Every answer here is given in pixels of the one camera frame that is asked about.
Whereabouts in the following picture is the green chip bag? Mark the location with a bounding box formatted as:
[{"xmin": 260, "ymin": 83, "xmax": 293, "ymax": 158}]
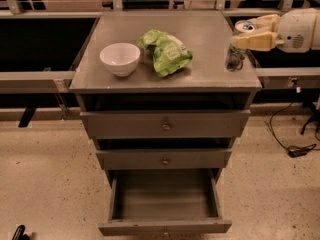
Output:
[{"xmin": 139, "ymin": 29, "xmax": 193, "ymax": 78}]

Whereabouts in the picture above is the grey metal rail left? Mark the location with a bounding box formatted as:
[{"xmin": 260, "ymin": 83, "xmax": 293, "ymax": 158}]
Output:
[{"xmin": 0, "ymin": 71, "xmax": 75, "ymax": 94}]

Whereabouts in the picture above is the black object bottom left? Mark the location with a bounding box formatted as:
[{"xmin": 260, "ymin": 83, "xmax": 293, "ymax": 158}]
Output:
[{"xmin": 12, "ymin": 225, "xmax": 30, "ymax": 240}]

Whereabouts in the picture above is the grey drawer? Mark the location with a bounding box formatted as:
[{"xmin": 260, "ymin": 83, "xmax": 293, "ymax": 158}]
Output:
[
  {"xmin": 96, "ymin": 149, "xmax": 232, "ymax": 170},
  {"xmin": 80, "ymin": 110, "xmax": 250, "ymax": 139},
  {"xmin": 99, "ymin": 169, "xmax": 232, "ymax": 236}
]

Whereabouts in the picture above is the grey bottom drawer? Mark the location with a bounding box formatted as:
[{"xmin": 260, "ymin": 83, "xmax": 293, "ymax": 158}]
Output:
[{"xmin": 99, "ymin": 169, "xmax": 232, "ymax": 236}]

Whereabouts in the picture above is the redbull can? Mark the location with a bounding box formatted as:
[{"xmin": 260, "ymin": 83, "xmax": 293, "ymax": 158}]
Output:
[{"xmin": 225, "ymin": 20, "xmax": 255, "ymax": 72}]

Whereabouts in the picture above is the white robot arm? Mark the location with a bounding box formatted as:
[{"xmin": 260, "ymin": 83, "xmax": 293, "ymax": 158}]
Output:
[{"xmin": 231, "ymin": 8, "xmax": 320, "ymax": 53}]

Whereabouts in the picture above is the grey top drawer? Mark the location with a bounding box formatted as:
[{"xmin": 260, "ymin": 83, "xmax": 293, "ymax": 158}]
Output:
[{"xmin": 80, "ymin": 110, "xmax": 250, "ymax": 139}]

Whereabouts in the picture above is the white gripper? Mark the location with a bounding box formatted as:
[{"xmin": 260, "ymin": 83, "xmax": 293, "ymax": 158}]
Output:
[{"xmin": 231, "ymin": 8, "xmax": 317, "ymax": 53}]

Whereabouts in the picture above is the grey metal rail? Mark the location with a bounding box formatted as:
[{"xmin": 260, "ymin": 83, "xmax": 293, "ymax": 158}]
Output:
[
  {"xmin": 0, "ymin": 71, "xmax": 75, "ymax": 94},
  {"xmin": 256, "ymin": 67, "xmax": 320, "ymax": 90}
]

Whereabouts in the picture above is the black power adapter cable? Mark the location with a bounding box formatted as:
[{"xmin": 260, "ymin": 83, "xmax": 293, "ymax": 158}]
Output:
[{"xmin": 268, "ymin": 100, "xmax": 320, "ymax": 159}]

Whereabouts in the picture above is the grey metal rail right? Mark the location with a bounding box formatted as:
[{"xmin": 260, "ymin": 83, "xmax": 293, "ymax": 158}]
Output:
[{"xmin": 256, "ymin": 67, "xmax": 320, "ymax": 90}]

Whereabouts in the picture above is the white ceramic bowl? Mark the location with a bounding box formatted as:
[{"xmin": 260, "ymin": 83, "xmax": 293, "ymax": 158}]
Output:
[{"xmin": 99, "ymin": 43, "xmax": 141, "ymax": 77}]

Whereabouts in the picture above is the grey drawer cabinet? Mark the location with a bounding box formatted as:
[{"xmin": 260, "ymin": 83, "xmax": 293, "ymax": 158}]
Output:
[{"xmin": 70, "ymin": 11, "xmax": 261, "ymax": 181}]

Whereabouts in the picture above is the grey middle drawer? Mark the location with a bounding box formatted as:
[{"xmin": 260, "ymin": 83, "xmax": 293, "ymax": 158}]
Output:
[{"xmin": 96, "ymin": 149, "xmax": 232, "ymax": 170}]

